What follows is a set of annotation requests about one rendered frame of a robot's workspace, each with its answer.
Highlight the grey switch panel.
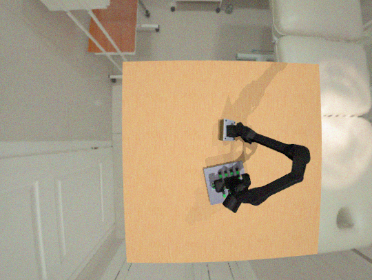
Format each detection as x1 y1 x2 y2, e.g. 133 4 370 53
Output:
203 161 245 205

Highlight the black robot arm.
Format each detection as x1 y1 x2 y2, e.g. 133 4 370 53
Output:
223 122 311 213

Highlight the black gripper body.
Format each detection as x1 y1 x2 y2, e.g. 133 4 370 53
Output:
214 173 251 192

